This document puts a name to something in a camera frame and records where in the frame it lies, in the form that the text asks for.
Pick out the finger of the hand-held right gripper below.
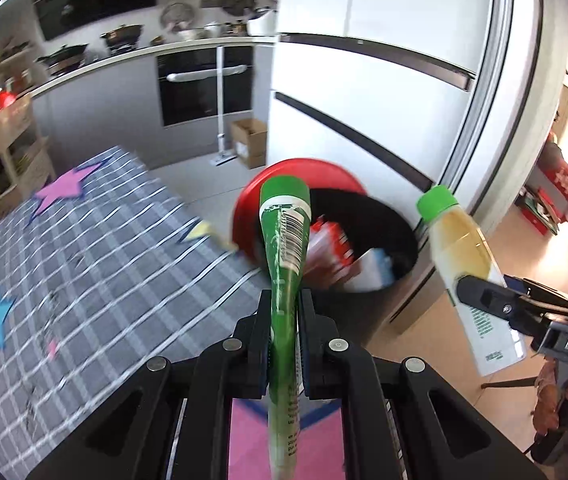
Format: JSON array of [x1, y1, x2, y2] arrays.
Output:
[[454, 274, 568, 346], [504, 275, 568, 307]]

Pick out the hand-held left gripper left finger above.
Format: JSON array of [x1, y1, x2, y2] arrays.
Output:
[[26, 287, 272, 480]]

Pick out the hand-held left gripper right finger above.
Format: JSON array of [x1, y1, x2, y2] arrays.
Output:
[[298, 287, 547, 480]]

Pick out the green-capped plastic bottle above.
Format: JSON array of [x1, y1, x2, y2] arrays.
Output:
[[416, 185, 527, 377]]

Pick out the green hand cream tube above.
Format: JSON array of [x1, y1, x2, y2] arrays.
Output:
[[259, 175, 312, 480]]

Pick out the black trash bin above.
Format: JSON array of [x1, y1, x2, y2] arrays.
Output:
[[259, 187, 437, 335]]

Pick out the person's right hand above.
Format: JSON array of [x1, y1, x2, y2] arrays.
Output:
[[531, 360, 568, 441]]

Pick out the boxes on floor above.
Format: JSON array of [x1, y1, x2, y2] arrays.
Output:
[[516, 185, 562, 236]]

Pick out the red gift bag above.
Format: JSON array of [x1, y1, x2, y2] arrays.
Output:
[[539, 132, 568, 221]]

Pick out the grey checked star blanket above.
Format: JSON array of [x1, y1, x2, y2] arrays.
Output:
[[0, 146, 345, 480]]

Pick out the small cardboard box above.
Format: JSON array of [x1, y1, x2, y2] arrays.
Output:
[[229, 118, 268, 169]]

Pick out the white refrigerator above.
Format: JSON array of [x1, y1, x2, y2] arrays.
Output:
[[266, 0, 495, 201]]

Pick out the white mop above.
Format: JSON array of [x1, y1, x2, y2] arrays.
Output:
[[208, 45, 237, 167]]

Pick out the black built-in oven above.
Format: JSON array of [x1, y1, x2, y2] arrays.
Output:
[[156, 45, 255, 128]]

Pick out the grey base cabinet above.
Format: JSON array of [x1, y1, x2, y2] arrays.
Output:
[[29, 35, 275, 181]]

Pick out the white rice cooker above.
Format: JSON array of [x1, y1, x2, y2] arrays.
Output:
[[246, 7, 280, 37]]

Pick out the beige storage trolley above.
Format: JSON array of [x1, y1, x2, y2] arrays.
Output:
[[0, 92, 57, 226]]

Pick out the dark cooking pot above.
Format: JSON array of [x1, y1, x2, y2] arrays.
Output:
[[100, 24, 145, 48]]

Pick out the silver round steamer rack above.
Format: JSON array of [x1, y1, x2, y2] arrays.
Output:
[[160, 2, 192, 28]]

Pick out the black wok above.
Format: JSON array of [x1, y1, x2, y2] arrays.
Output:
[[36, 44, 90, 73]]

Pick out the white sliding door frame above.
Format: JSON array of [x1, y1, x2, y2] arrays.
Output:
[[434, 0, 547, 221]]

